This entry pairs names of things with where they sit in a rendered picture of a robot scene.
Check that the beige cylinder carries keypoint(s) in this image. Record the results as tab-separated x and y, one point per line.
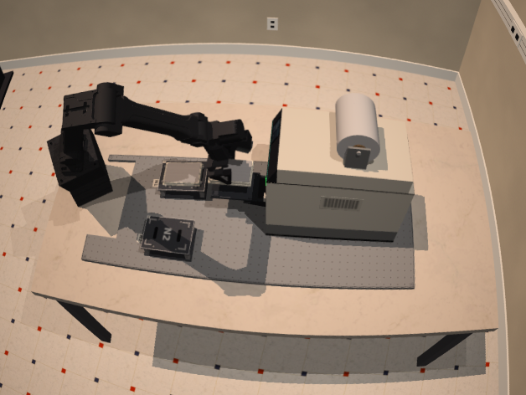
356	124

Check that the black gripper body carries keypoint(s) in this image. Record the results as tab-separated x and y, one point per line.
212	163

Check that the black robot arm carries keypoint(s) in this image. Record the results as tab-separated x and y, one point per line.
108	108

